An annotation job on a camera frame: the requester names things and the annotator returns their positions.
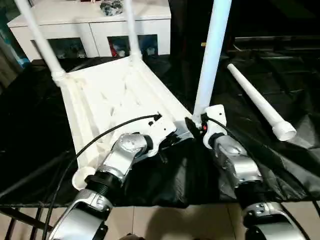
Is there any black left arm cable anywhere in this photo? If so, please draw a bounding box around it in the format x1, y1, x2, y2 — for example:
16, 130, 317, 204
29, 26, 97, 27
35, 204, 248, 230
41, 113, 162, 240

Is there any white glass-door cabinet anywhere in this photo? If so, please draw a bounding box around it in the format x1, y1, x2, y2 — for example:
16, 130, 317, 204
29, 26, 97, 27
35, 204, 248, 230
7, 0, 172, 59

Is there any black glossy mat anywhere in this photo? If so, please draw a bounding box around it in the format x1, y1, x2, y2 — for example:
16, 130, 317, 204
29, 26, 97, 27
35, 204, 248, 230
0, 56, 320, 208

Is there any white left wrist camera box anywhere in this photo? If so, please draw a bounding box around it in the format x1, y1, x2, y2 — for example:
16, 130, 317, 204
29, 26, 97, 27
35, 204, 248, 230
147, 113, 178, 158

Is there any grey curtain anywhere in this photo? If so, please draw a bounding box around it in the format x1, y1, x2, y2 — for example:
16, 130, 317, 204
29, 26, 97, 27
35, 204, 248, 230
0, 24, 28, 88

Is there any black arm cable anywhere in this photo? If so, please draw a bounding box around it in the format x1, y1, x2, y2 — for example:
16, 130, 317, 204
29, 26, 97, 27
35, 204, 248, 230
41, 113, 162, 240
203, 116, 320, 211

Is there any white upturned plastic table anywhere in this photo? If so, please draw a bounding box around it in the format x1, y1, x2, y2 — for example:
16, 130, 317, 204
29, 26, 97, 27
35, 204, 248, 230
51, 56, 196, 190

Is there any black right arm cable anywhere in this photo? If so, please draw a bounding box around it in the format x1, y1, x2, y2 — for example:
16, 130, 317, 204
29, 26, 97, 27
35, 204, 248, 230
203, 116, 320, 211

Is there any black glossy tv stand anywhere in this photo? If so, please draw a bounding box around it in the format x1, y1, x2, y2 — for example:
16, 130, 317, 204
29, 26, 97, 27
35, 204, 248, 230
233, 36, 320, 52

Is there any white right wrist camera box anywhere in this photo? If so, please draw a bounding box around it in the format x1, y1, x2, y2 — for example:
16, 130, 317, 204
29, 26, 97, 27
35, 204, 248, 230
199, 104, 227, 150

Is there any white plastic table leg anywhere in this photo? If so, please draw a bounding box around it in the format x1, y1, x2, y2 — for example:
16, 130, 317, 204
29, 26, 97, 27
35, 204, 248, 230
192, 0, 235, 126
123, 0, 143, 66
226, 63, 297, 142
14, 0, 68, 86

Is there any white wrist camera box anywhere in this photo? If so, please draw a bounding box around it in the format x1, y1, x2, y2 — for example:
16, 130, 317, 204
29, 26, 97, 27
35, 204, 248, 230
199, 104, 227, 150
147, 113, 178, 158

